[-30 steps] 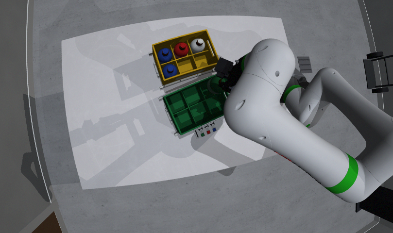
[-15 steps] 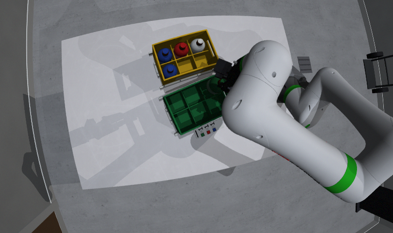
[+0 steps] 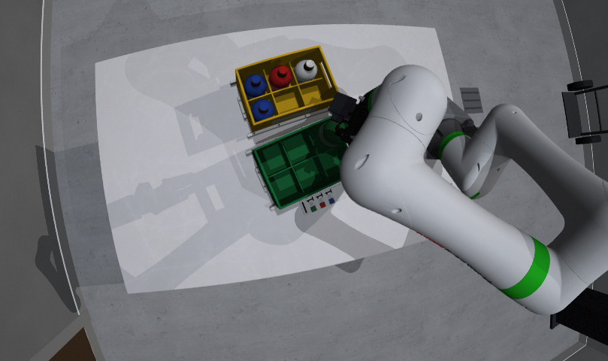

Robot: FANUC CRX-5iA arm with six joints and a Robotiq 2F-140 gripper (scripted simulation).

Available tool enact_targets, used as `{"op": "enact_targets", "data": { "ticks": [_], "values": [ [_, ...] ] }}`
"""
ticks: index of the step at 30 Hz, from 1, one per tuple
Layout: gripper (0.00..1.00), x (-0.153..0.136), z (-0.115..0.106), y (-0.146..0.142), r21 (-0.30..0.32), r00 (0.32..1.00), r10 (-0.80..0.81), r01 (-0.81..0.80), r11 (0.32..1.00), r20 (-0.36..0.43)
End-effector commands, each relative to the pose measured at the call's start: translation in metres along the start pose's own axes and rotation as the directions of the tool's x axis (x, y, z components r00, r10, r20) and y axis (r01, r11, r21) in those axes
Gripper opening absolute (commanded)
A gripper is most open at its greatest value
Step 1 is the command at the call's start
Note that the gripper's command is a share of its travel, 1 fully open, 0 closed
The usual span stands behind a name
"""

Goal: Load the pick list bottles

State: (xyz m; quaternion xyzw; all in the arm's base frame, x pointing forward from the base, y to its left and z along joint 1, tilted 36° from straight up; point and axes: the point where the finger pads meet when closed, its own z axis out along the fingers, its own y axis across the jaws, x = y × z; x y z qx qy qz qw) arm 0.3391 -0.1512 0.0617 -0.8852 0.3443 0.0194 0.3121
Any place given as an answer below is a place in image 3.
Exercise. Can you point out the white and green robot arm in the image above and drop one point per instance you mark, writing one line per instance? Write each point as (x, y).
(383, 170)

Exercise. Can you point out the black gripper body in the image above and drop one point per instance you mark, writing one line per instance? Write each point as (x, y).
(358, 124)

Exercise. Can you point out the yellow divided crate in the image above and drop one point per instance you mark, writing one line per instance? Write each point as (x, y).
(293, 98)

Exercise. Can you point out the green divided crate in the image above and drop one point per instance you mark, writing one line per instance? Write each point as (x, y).
(307, 177)

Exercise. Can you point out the white bottle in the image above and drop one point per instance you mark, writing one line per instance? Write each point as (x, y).
(305, 70)

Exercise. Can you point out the blue bottle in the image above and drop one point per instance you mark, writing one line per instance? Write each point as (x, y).
(254, 86)
(264, 113)

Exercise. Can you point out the white pick list strip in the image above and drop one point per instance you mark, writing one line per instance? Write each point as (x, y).
(322, 199)

